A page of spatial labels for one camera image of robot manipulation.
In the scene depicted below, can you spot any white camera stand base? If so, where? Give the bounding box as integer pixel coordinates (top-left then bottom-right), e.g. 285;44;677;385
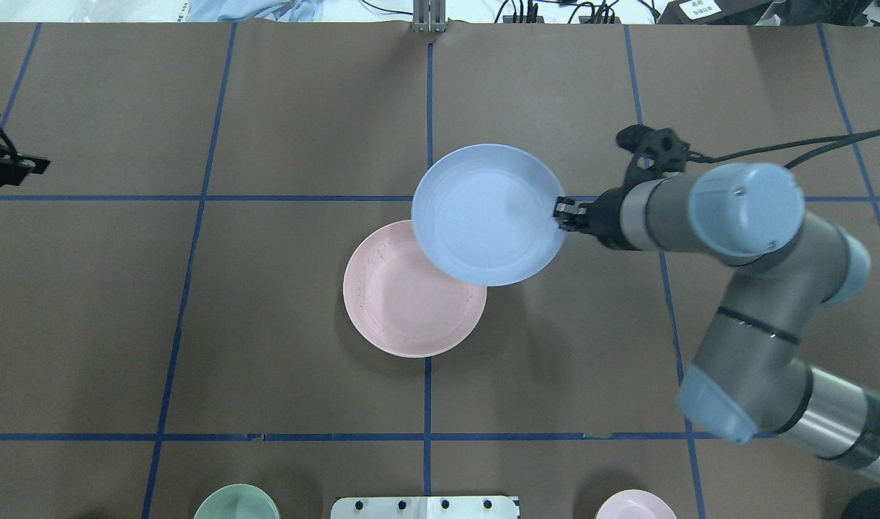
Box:
330;495;521;518

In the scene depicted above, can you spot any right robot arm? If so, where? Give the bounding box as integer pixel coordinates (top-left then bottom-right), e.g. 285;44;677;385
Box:
552;124;880;483

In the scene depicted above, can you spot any pink plate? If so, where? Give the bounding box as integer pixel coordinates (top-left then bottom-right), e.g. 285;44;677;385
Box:
343;220;488;358

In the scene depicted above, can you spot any aluminium frame post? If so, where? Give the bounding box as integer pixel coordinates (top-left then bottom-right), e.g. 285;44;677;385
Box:
411;0;448;34

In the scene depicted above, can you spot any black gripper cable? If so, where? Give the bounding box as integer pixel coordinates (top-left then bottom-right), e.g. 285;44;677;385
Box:
688;124;880;170

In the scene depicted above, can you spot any pink bowl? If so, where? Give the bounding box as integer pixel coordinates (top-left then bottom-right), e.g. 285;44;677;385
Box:
594;489;677;519

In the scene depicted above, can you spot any dark blue pot with lid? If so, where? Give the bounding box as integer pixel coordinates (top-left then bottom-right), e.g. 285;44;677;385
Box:
841;487;880;518

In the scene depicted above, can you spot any light blue cloth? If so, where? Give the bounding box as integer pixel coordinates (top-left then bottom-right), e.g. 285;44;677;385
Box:
186;1;322;22

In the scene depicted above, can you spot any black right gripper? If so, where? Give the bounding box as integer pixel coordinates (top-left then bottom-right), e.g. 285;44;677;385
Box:
553;125;691;250

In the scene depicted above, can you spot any black power strip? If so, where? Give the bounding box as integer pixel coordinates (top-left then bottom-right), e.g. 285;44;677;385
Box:
523;12;622;25

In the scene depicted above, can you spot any green bowl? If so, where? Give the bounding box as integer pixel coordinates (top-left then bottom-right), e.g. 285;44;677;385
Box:
192;484;281;518

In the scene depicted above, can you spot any blue plate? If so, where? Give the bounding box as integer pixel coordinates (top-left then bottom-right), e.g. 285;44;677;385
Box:
411;143;567;287

